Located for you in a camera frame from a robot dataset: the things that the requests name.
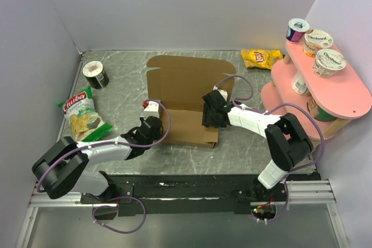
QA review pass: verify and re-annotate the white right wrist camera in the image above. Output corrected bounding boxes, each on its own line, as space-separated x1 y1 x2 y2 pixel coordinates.
213 85 228 101

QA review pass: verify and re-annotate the yellow Lays chips bag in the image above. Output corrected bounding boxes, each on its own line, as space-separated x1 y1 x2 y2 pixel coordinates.
241 49 284 70

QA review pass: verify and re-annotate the chobani yogurt cup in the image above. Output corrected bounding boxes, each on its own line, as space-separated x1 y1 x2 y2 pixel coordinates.
313 49 347 78
303 29 334 57

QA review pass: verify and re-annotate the green can lower shelf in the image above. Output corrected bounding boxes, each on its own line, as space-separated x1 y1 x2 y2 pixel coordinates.
306 98 336 122

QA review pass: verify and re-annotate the pink three-tier shelf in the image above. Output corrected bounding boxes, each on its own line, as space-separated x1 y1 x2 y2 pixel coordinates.
260 39 371 139

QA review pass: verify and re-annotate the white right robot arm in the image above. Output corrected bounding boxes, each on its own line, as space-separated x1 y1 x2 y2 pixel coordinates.
202 89 314 201

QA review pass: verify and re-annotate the Chobani yogurt cup rear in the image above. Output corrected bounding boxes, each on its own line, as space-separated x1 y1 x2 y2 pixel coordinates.
303 29 334 57

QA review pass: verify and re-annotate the aluminium rail frame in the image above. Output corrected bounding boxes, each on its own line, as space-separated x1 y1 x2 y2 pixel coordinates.
29 171 349 247

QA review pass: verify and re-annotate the green Chuba chips bag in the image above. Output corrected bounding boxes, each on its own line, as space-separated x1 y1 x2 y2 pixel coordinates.
58 86 113 142

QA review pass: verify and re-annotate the purple white yogurt cup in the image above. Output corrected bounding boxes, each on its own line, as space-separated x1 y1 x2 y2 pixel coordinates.
285 18 310 44

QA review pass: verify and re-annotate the brown cardboard box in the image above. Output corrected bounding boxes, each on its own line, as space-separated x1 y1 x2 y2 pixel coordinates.
146 55 237 148

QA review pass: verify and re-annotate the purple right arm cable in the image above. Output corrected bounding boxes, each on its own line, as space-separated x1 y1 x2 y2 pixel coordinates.
214 75 326 223

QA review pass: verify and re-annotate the white cup middle shelf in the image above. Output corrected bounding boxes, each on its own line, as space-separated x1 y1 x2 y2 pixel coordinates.
291 72 311 96

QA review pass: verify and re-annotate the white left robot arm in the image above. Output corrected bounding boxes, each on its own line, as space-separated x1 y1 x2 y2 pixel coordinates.
31 116 163 203

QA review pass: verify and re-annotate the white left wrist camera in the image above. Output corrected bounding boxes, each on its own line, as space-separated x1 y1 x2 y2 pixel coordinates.
142 101 160 118

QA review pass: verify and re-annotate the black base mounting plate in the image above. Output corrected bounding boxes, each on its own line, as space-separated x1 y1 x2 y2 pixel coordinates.
78 172 322 217

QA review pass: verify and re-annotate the black can white lid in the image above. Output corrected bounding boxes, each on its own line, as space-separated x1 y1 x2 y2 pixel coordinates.
83 61 109 89

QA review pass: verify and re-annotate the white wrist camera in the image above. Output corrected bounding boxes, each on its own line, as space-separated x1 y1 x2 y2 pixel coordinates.
142 101 160 118
213 85 228 101

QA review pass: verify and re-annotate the Chobani yogurt cup front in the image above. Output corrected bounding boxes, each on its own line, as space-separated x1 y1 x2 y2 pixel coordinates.
313 49 347 78

